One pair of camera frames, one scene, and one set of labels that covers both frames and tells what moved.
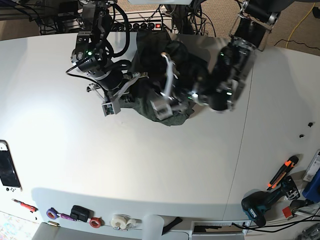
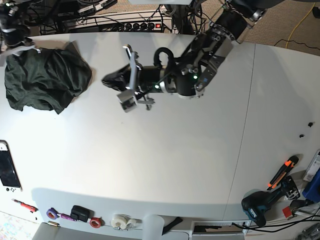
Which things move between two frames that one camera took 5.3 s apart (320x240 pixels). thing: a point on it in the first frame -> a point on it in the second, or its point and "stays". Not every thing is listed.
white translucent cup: (152, 227) stays
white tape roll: (124, 222) stays
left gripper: (109, 96) -> (15, 42)
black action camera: (80, 213) stays
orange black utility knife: (288, 165) stays
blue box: (312, 191) stays
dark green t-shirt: (168, 77) -> (46, 79)
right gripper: (172, 92) -> (145, 80)
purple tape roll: (52, 213) stays
